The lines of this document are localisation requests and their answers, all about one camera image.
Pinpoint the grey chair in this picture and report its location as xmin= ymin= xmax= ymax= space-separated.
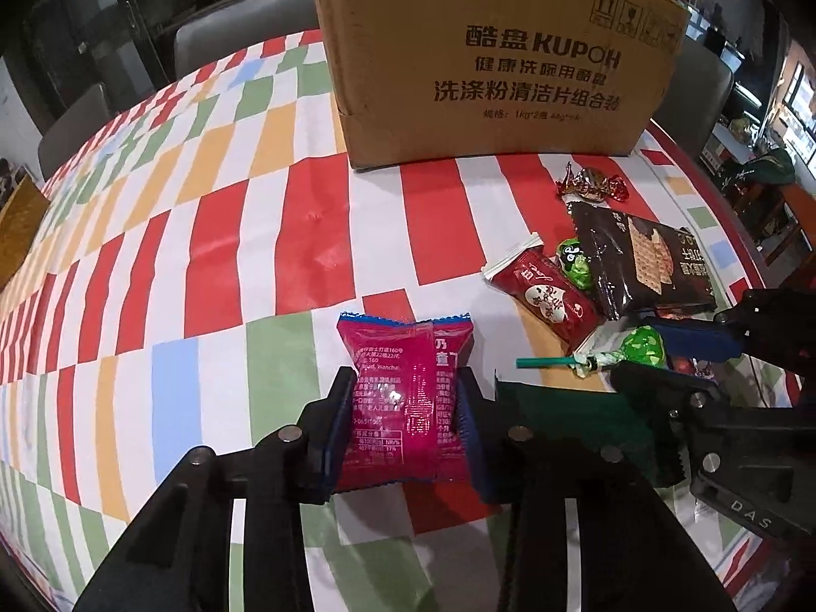
xmin=37 ymin=82 xmax=114 ymax=181
xmin=173 ymin=0 xmax=321 ymax=79
xmin=649 ymin=44 xmax=735 ymax=155

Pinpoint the dark cracker packet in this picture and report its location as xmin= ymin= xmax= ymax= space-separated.
xmin=569 ymin=201 xmax=716 ymax=321

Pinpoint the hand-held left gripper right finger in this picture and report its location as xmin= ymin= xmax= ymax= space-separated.
xmin=454 ymin=368 xmax=741 ymax=612

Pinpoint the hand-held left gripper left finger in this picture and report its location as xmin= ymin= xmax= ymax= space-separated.
xmin=73 ymin=366 xmax=357 ymax=612

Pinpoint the dark green snack packet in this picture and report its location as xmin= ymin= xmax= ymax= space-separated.
xmin=493 ymin=370 xmax=691 ymax=489

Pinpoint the pink snack packet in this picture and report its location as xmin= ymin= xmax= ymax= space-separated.
xmin=336 ymin=312 xmax=474 ymax=493

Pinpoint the green bag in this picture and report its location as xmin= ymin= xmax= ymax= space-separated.
xmin=725 ymin=146 xmax=798 ymax=191

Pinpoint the green lollipop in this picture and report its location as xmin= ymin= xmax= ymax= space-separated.
xmin=557 ymin=238 xmax=595 ymax=290
xmin=516 ymin=325 xmax=668 ymax=378

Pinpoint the brown foil wrapped candy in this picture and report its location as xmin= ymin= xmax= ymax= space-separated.
xmin=556 ymin=161 xmax=629 ymax=203

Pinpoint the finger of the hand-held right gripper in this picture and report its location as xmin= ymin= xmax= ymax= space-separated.
xmin=641 ymin=289 xmax=816 ymax=372
xmin=610 ymin=360 xmax=816 ymax=480

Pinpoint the red heart snack packet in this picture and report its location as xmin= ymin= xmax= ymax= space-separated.
xmin=482 ymin=235 xmax=604 ymax=355

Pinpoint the checkered tablecloth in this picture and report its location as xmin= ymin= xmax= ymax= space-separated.
xmin=0 ymin=29 xmax=805 ymax=594

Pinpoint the brown cardboard box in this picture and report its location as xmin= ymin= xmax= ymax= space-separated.
xmin=309 ymin=0 xmax=691 ymax=173

